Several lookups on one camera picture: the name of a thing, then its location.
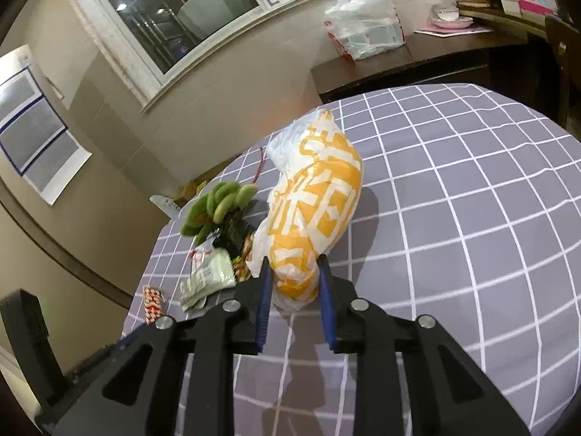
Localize white green wrapper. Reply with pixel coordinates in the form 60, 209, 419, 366
179, 248, 236, 312

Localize orange white plastic bag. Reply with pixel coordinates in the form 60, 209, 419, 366
246, 108, 363, 312

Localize red white wrapper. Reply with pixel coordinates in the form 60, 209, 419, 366
189, 237, 214, 273

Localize papers on refrigerator door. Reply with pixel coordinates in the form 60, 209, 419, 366
1, 45, 92, 206

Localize green bananas bunch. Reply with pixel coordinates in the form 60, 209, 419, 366
180, 181, 258, 246

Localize red cardboard box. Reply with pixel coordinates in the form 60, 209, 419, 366
150, 157, 235, 219

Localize white framed window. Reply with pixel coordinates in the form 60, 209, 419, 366
69, 0, 310, 109

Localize dark wooden side table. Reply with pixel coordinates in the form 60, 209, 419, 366
310, 32, 549, 104

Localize stacked white bowls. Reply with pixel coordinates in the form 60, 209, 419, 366
429, 5, 474, 29

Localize wooden chair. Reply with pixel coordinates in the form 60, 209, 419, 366
545, 15, 580, 140

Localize white plastic shopping bag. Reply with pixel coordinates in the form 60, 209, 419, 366
323, 0, 406, 61

